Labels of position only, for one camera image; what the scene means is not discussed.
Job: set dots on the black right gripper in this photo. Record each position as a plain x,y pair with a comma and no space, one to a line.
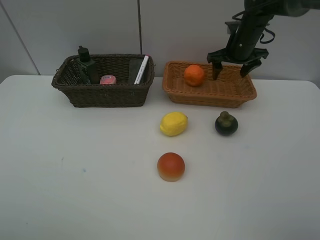
250,59

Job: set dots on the orange tangerine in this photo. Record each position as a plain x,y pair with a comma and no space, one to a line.
194,75

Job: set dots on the dark purple mangosteen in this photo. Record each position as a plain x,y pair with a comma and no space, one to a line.
226,124

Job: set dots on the yellow lemon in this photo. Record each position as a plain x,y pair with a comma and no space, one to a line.
173,124

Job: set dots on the white marker pink caps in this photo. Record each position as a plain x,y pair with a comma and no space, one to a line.
141,70

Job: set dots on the dark grey whiteboard eraser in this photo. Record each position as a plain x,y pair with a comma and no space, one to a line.
134,67

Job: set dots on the red orange peach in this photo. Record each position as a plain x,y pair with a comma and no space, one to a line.
171,167

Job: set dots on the pink bottle white cap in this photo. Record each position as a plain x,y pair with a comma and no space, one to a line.
108,80

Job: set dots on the dark green pump bottle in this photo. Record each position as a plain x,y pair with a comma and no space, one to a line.
87,67

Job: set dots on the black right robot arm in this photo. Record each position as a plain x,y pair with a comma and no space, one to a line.
249,27

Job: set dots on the orange wicker basket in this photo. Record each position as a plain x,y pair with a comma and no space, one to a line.
229,90

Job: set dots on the dark brown wicker basket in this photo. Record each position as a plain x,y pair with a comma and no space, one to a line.
123,94

